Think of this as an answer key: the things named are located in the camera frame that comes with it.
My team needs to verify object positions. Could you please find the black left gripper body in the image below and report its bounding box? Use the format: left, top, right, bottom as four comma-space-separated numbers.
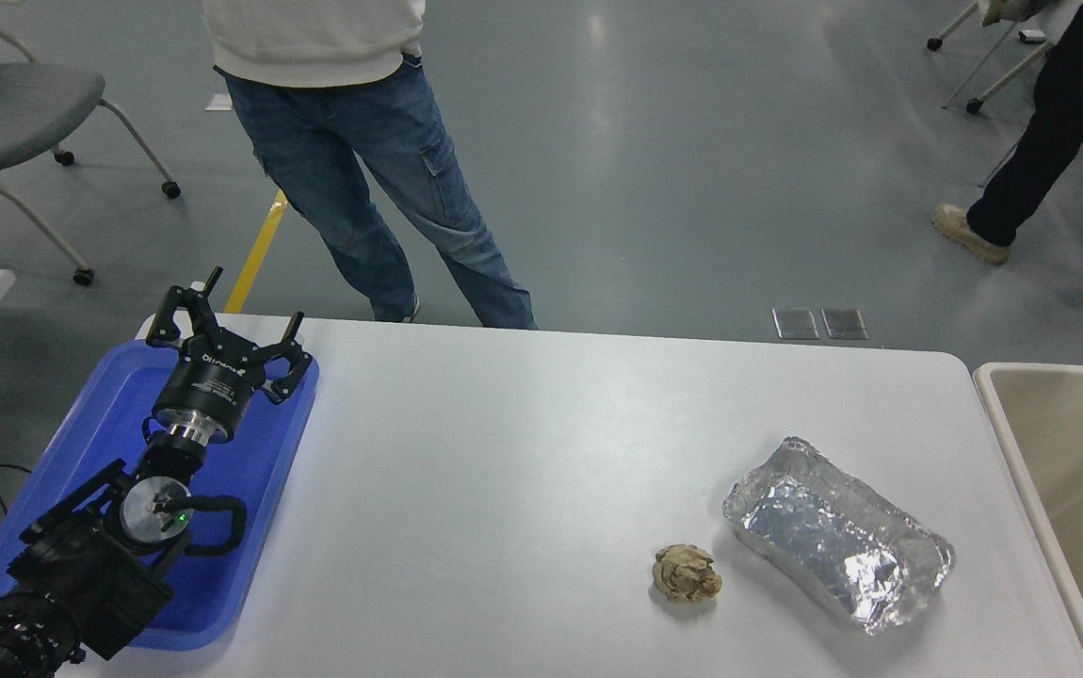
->
153, 333, 267, 443

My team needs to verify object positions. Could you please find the blue plastic tray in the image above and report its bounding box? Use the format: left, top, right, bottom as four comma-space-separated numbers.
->
0, 339, 320, 653

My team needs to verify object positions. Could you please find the person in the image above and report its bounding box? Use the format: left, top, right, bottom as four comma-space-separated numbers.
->
932, 0, 1083, 291
201, 0, 538, 331

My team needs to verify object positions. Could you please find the grey office chair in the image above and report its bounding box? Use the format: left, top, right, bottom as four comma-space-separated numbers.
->
0, 0, 182, 286

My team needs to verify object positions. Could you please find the crumpled tan paper ball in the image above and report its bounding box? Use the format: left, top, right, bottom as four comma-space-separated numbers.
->
652, 543, 724, 606

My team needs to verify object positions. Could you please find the metal floor plate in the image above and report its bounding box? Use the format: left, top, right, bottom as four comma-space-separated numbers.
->
772, 307, 818, 340
821, 306, 868, 340

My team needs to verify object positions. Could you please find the crumpled foil tray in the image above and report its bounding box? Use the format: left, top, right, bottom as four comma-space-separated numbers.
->
722, 435, 957, 638

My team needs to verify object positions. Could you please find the metal-legged chair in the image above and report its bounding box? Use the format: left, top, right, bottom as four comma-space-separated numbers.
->
926, 0, 1056, 116

